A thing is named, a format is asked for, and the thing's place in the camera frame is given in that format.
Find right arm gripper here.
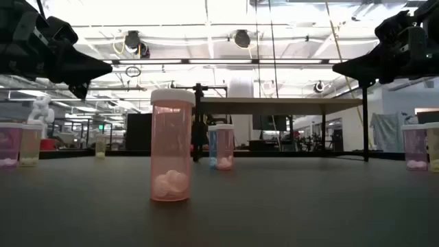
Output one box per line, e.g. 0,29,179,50
331,12,426,88

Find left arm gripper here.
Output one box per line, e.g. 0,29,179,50
30,16,113,100

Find purple medicine bottle white cap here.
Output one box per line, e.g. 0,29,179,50
401,123,429,172
0,122,23,169

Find blue medicine bottle white cap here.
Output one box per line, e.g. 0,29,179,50
208,125,218,169

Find wooden shelf black legs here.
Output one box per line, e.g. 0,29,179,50
192,82,370,163

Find grey ceiling pipe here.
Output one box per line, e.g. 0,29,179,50
0,85,148,92

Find grey cloth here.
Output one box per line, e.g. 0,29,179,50
369,111,418,153

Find red box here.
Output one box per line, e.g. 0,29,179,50
39,138,58,152

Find dark computer monitor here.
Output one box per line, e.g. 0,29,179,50
252,115,288,132
414,110,439,125

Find black cabinet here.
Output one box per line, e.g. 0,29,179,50
125,113,153,151

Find black table mat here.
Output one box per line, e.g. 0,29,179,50
0,156,439,247

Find black cable loop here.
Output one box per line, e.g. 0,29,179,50
124,65,142,78

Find yellow hanging cable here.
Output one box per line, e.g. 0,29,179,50
324,0,365,145

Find black aluminium table frame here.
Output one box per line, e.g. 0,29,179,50
39,149,439,161

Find black hanging cable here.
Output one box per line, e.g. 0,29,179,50
254,0,262,99
268,0,278,99

